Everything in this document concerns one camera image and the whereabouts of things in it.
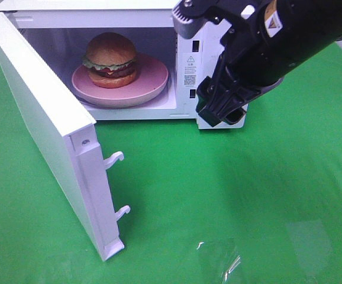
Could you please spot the clear tape patch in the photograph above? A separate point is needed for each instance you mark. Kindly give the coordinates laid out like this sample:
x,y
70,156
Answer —
x,y
220,261

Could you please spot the white microwave oven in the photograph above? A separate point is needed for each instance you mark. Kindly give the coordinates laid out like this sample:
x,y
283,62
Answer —
x,y
41,49

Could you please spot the green table cover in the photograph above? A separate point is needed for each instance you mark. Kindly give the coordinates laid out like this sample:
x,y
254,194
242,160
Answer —
x,y
273,186

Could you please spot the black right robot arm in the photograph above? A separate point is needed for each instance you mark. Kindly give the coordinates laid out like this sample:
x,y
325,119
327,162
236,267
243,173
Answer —
x,y
308,27

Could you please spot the white microwave door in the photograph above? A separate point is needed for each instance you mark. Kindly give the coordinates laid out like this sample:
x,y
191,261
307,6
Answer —
x,y
46,124

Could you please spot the burger with lettuce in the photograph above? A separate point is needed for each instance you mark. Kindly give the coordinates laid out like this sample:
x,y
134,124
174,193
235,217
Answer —
x,y
110,60

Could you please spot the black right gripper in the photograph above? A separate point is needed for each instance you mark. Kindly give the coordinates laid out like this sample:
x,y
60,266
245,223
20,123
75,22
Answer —
x,y
249,59

